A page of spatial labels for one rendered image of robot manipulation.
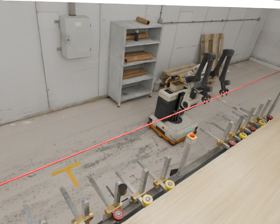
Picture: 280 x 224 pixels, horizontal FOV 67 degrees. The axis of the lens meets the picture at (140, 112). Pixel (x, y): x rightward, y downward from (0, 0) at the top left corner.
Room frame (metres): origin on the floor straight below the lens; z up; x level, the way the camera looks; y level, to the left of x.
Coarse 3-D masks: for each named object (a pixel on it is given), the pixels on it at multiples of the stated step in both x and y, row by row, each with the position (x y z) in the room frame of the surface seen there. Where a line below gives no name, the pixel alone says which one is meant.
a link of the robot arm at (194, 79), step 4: (208, 52) 2.66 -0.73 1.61; (204, 56) 2.63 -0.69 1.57; (212, 56) 2.55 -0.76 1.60; (204, 60) 2.63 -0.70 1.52; (200, 64) 2.65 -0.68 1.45; (204, 64) 2.63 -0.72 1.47; (200, 68) 2.64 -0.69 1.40; (196, 72) 2.67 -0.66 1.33; (200, 72) 2.64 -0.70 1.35; (196, 76) 2.63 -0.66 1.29; (200, 76) 2.70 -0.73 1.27; (192, 80) 2.66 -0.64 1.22; (196, 80) 2.63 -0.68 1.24
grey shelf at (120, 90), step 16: (112, 32) 3.85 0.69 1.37; (128, 32) 4.20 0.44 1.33; (160, 32) 4.25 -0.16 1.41; (112, 48) 3.83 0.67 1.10; (128, 48) 4.23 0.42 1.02; (144, 48) 4.52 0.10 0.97; (112, 64) 3.81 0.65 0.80; (128, 64) 3.70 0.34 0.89; (144, 64) 4.48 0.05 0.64; (112, 80) 3.79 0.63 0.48; (128, 80) 3.82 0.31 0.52; (144, 80) 4.42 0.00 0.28; (112, 96) 3.76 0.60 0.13; (128, 96) 3.85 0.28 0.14
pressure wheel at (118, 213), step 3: (117, 210) 0.87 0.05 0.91; (120, 210) 0.88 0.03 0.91; (114, 213) 0.85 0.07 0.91; (117, 213) 0.85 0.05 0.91; (120, 213) 0.85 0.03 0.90; (123, 213) 0.85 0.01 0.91; (114, 216) 0.82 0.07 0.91; (117, 216) 0.83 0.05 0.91; (120, 216) 0.83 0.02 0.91; (123, 216) 0.83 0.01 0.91; (114, 219) 0.82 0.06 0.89; (117, 219) 0.81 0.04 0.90; (120, 219) 0.81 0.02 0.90
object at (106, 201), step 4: (92, 180) 1.12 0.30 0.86; (92, 184) 1.09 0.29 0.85; (96, 184) 1.09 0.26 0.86; (96, 188) 1.06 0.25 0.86; (100, 192) 1.03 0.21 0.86; (100, 196) 1.00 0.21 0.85; (104, 196) 1.00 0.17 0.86; (104, 200) 0.96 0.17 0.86; (108, 200) 0.97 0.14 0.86; (108, 204) 0.93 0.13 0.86; (112, 212) 0.88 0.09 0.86
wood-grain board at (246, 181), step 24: (240, 144) 1.85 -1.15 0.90; (264, 144) 1.91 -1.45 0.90; (216, 168) 1.43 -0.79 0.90; (240, 168) 1.48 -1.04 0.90; (264, 168) 1.53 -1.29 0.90; (168, 192) 1.09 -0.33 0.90; (192, 192) 1.12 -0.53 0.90; (216, 192) 1.16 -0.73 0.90; (240, 192) 1.20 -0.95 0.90; (264, 192) 1.24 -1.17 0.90; (144, 216) 0.86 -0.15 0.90; (168, 216) 0.89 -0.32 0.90; (192, 216) 0.92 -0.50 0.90; (216, 216) 0.94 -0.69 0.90; (240, 216) 0.97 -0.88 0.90; (264, 216) 1.01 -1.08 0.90
